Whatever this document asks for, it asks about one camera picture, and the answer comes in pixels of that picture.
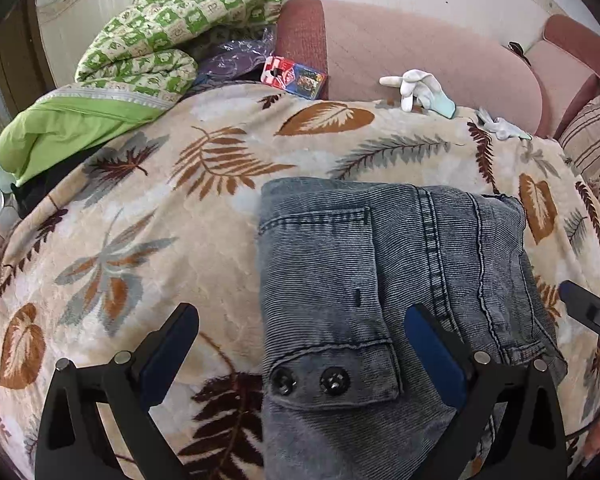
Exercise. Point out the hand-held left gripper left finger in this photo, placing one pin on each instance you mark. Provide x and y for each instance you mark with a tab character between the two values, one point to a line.
172	360

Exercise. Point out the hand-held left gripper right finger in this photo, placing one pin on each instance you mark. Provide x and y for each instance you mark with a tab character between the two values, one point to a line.
435	360

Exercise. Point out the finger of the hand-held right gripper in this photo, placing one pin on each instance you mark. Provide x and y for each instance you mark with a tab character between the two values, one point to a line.
590	310

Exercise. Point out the grey-blue denim pants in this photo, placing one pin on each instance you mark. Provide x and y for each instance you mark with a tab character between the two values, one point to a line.
330	270

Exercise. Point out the leaf print blanket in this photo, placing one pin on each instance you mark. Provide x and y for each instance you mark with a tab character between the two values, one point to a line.
180	235

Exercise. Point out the striped cushion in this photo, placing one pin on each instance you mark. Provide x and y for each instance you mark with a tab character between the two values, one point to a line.
595	145

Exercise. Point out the flat white glove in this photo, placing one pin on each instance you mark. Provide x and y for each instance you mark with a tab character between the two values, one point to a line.
505	127

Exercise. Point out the small black object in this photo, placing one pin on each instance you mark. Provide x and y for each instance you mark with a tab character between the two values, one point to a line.
517	49

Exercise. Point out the stuffed white glove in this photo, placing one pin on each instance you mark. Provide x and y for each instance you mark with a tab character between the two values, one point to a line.
420	87

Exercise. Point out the purple plastic bag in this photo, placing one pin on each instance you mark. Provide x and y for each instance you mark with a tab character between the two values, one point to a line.
230	60

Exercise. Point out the red printed packet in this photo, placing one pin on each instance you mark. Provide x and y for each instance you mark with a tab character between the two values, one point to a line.
292	75

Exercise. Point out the green checked quilt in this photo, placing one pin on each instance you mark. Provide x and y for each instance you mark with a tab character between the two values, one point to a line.
155	20

